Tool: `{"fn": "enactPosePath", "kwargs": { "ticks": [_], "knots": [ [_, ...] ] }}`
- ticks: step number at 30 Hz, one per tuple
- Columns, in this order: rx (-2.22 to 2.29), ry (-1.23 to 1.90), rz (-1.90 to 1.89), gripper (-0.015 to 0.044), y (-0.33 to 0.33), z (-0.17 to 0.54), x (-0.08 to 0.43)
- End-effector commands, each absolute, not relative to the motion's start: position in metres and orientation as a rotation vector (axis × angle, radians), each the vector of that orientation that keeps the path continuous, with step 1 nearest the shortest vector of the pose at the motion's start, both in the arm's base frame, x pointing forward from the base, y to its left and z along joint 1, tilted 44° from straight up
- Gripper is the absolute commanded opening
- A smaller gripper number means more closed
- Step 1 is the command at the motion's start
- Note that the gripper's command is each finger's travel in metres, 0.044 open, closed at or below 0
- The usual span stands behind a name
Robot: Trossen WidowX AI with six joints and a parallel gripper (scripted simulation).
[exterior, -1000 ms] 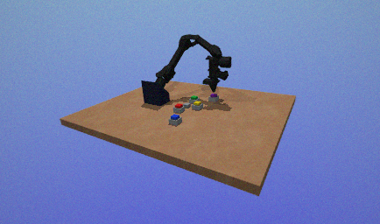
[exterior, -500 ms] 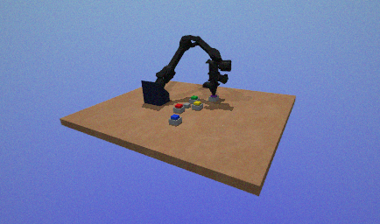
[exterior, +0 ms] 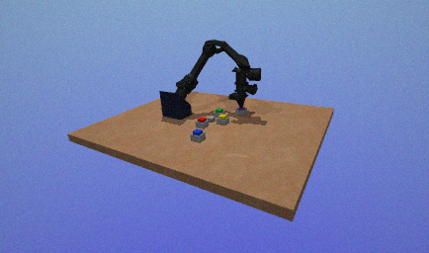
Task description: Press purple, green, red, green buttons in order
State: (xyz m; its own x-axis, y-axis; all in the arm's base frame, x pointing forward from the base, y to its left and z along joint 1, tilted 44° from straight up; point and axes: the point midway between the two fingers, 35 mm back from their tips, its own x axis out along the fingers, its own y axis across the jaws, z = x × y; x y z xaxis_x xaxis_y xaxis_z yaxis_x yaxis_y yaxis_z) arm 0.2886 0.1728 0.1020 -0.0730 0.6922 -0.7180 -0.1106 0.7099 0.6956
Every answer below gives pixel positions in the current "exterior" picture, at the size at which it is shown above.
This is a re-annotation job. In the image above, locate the yellow button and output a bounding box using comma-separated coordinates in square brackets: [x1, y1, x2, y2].
[216, 114, 229, 125]

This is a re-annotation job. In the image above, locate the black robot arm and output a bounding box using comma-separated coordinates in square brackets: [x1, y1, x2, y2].
[175, 40, 261, 99]

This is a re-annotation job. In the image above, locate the red button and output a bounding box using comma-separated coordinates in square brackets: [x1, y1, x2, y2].
[196, 117, 209, 127]

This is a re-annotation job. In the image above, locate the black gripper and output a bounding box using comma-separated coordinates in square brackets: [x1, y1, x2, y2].
[228, 81, 249, 109]

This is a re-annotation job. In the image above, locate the green button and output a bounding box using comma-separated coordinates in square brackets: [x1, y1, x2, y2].
[214, 108, 225, 117]

